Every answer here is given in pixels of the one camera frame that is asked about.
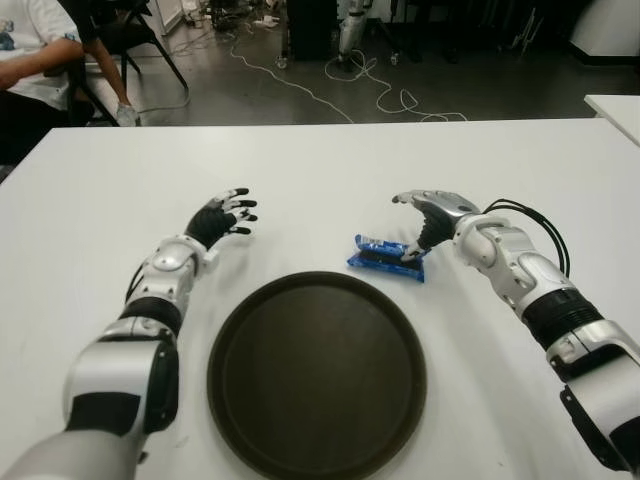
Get left robot hand black silver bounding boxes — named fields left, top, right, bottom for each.
left=183, top=187, right=258, bottom=250

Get right robot hand black silver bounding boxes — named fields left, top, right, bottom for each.
left=391, top=188, right=481, bottom=264

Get blue Oreo cookie packet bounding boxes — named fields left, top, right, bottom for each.
left=345, top=233, right=432, bottom=284

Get bare leg with white shoe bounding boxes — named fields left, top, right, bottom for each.
left=82, top=29, right=142, bottom=128

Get round dark brown tray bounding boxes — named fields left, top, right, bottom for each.
left=206, top=270, right=428, bottom=480

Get black folding chair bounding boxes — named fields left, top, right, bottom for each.
left=69, top=0, right=190, bottom=126

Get white side table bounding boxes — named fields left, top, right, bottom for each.
left=583, top=92, right=640, bottom=149

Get silver robot leg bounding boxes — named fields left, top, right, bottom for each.
left=337, top=0, right=371, bottom=64

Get black cabinet on casters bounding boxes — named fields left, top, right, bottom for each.
left=279, top=0, right=341, bottom=69

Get seated person in white shirt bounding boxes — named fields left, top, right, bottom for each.
left=0, top=0, right=86, bottom=166

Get white curved cabinet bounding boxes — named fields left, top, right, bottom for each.
left=569, top=0, right=640, bottom=66

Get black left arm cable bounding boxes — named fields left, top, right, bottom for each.
left=122, top=262, right=146, bottom=306

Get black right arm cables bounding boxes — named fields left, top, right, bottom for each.
left=482, top=198, right=574, bottom=276

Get white cable on floor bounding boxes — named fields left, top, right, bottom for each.
left=227, top=29, right=469, bottom=124

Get black wheeled stand frame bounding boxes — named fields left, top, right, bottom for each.
left=369, top=0, right=461, bottom=66

